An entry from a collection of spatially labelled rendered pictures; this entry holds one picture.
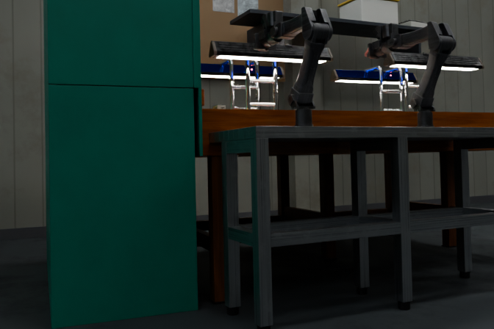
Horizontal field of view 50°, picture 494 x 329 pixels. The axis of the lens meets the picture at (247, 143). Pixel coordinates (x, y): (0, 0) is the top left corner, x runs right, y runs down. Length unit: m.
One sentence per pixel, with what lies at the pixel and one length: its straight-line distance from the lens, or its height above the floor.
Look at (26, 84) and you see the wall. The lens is 4.46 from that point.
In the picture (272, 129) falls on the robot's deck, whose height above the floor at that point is 0.66.
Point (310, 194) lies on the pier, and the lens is 5.00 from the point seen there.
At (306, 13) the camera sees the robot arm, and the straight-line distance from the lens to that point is 1.97.
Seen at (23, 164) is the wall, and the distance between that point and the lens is 4.42.
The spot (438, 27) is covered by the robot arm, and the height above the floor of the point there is 1.08.
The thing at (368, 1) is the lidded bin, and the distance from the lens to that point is 5.11.
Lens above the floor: 0.57
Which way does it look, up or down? 2 degrees up
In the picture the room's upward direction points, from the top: 1 degrees counter-clockwise
